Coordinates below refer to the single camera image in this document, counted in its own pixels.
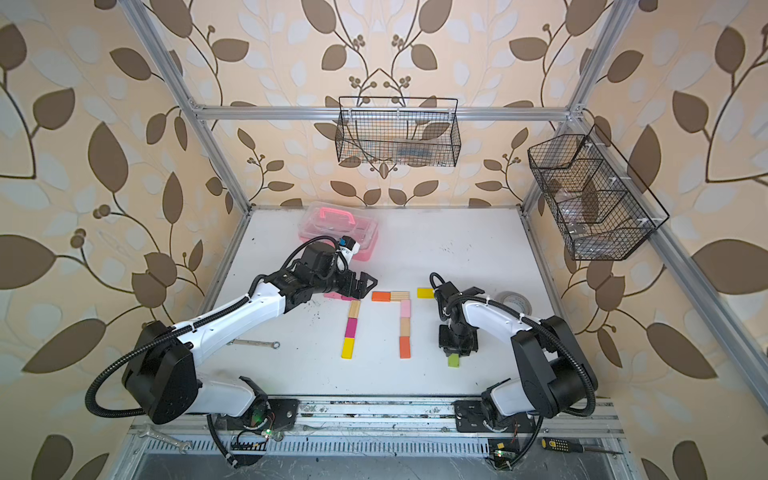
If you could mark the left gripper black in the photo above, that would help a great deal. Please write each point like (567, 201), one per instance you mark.
(360, 291)

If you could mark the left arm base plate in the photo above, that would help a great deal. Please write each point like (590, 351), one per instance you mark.
(273, 414)

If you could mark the white tape roll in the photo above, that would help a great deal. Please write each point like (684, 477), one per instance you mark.
(516, 302)

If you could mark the light pink block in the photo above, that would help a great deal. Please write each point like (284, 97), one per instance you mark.
(337, 296)
(405, 309)

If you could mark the magenta block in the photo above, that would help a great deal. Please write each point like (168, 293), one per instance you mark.
(351, 327)

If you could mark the wire basket black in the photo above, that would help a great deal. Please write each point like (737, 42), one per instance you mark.
(416, 131)
(601, 205)

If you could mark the wooden block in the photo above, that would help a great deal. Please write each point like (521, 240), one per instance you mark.
(354, 309)
(399, 296)
(405, 327)

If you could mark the small silver wrench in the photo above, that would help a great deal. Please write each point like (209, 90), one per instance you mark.
(255, 343)

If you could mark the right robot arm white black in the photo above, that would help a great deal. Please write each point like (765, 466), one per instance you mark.
(553, 375)

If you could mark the back wire basket black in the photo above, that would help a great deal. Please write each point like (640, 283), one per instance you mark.
(416, 131)

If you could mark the yellow block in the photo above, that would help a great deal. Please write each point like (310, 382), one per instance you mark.
(425, 293)
(348, 348)

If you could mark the yellow black screwdriver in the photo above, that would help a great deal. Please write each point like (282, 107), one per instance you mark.
(567, 446)

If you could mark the pink plastic toolbox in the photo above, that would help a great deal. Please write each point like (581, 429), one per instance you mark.
(337, 221)

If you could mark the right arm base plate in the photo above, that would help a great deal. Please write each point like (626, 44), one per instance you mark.
(473, 416)

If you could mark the red-orange block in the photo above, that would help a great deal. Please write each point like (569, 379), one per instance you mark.
(404, 347)

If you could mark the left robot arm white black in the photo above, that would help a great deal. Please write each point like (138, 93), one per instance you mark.
(161, 372)

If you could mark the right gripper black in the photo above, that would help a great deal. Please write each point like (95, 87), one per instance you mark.
(448, 347)

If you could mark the large silver wrench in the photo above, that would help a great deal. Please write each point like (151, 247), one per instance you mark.
(147, 431)

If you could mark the right wire basket black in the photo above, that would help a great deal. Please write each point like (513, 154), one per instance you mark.
(601, 205)

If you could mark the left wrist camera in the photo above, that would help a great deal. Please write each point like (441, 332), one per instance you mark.
(325, 256)

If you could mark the orange block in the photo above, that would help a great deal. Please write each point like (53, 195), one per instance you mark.
(381, 296)

